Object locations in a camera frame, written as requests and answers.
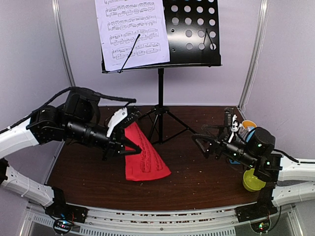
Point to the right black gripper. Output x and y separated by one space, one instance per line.
221 142

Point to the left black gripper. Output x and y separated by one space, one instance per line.
114 148

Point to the red sheet music page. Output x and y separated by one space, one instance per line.
146 166

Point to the black music stand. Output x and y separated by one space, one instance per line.
194 40

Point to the lavender sheet music page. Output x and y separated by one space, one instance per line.
132 33

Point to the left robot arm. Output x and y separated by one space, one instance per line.
71 114

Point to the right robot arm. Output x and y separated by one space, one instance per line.
287 179

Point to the blue metronome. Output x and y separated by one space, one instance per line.
238 147

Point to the white mug orange inside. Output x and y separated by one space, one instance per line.
245 127

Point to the yellow-green bowl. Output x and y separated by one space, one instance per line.
251 182

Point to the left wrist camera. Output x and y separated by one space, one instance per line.
123 117

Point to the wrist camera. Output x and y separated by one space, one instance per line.
123 117
231 124

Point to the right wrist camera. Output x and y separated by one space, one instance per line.
231 124

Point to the front aluminium rail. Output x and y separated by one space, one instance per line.
220 221

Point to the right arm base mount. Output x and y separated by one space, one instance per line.
258 216

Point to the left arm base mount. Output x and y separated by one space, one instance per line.
66 218

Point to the right aluminium frame post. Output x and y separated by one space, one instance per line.
258 43

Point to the aluminium frame post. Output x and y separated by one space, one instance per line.
59 26
258 43

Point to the left aluminium frame post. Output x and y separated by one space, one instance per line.
59 26

